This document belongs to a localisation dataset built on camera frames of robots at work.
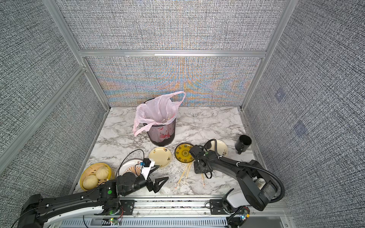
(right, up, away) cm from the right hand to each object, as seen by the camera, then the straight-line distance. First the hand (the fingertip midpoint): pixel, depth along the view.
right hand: (199, 166), depth 87 cm
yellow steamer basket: (-64, -1, -4) cm, 64 cm away
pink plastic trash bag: (-23, +35, +5) cm, 43 cm away
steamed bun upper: (-55, -1, -9) cm, 56 cm away
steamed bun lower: (-60, -5, -11) cm, 62 cm away
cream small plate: (-24, +5, +5) cm, 25 cm away
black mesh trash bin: (-23, +20, -2) cm, 30 cm away
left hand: (-19, +2, -17) cm, 25 cm away
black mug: (+28, +14, +3) cm, 31 cm away
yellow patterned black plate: (-11, +7, +6) cm, 14 cm away
